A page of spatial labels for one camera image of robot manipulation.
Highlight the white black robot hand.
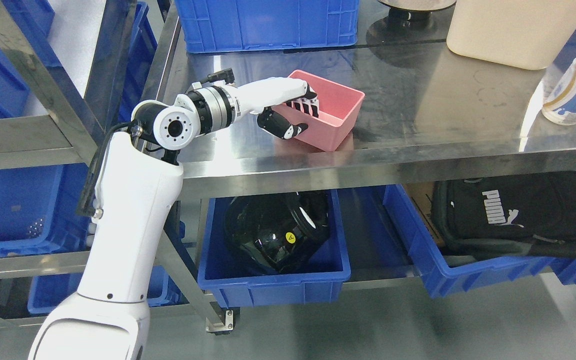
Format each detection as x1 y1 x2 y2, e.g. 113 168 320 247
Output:
234 77 320 140

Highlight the pink plastic storage box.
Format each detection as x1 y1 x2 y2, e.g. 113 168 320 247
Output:
273 69 365 152

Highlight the blue bin left middle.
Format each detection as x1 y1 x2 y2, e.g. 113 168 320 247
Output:
0 163 90 258

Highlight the blue bin left lower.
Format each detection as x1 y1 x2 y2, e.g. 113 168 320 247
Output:
26 266 188 316

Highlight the cream plastic container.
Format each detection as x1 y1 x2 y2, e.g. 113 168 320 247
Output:
446 0 576 70

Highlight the blue crate on table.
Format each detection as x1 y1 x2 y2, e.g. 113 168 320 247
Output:
174 0 360 54

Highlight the blue bin under bag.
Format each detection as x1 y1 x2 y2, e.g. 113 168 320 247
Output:
382 184 576 297

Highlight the black round stand base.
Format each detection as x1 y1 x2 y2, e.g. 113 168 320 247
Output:
365 0 457 46

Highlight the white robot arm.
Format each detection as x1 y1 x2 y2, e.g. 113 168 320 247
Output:
28 68 242 360

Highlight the black Puma bag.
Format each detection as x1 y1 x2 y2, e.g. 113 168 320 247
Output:
430 170 576 261

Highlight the blue bin with helmet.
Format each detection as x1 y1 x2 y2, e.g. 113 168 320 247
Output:
198 189 351 308

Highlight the blue bin left upper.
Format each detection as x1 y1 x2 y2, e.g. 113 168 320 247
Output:
0 0 61 118

